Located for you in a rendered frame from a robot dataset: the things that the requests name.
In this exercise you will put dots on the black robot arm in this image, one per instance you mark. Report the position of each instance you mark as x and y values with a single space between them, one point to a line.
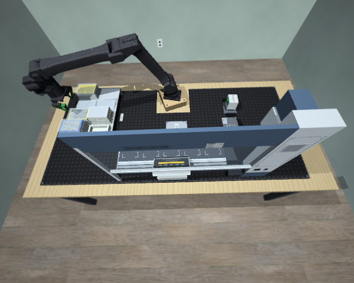
41 71

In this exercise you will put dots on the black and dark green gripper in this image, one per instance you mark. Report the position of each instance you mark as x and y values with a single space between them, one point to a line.
61 92

